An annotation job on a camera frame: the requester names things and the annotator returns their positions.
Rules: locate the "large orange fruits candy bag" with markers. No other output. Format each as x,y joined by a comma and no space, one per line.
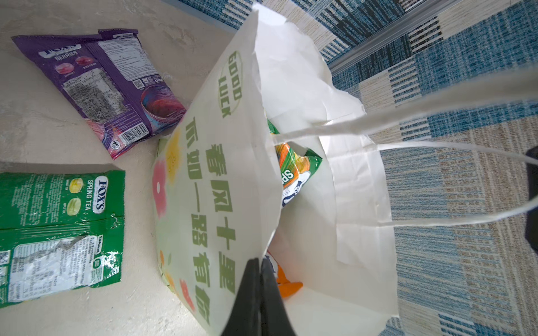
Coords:
285,286

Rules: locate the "green spring tea candy bag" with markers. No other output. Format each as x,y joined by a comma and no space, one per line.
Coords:
60,232

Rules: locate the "white paper bag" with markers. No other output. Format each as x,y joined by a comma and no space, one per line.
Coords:
218,188

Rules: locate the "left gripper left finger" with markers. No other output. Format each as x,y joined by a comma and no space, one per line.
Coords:
245,315

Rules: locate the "purple berries candy bag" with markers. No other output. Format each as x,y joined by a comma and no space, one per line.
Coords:
109,79

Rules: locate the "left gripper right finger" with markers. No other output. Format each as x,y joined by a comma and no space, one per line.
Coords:
274,318

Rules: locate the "yellow green Fox's candy bag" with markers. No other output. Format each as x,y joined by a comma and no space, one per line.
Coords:
296,170

